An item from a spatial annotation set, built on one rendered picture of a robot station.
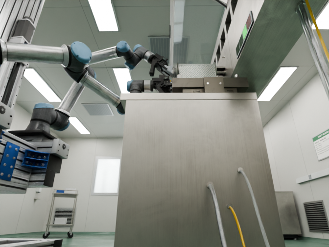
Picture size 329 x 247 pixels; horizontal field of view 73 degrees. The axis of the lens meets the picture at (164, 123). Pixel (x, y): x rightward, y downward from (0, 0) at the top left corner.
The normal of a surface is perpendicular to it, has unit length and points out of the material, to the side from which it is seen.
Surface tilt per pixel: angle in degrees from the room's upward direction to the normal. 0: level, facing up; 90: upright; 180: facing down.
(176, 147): 90
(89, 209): 90
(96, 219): 90
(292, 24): 180
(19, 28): 90
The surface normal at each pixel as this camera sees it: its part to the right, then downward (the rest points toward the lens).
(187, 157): -0.01, -0.40
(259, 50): 0.00, 0.91
